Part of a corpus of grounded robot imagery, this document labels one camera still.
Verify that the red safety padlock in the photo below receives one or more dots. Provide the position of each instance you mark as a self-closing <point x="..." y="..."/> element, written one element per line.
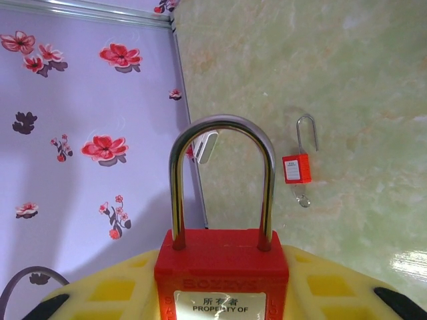
<point x="295" y="170"/>
<point x="220" y="260"/>

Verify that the white plastic bracket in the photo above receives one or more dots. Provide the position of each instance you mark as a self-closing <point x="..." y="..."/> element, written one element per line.
<point x="207" y="148"/>

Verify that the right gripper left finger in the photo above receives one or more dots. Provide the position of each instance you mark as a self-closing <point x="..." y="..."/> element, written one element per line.
<point x="110" y="290"/>

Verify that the aluminium side rail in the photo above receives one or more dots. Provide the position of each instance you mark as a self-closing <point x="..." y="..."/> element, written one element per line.
<point x="187" y="106"/>

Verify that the small metal key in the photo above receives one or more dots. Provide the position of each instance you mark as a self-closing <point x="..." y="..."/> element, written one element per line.
<point x="302" y="200"/>

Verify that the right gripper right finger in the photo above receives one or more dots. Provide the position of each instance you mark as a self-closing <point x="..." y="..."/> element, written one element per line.
<point x="333" y="290"/>

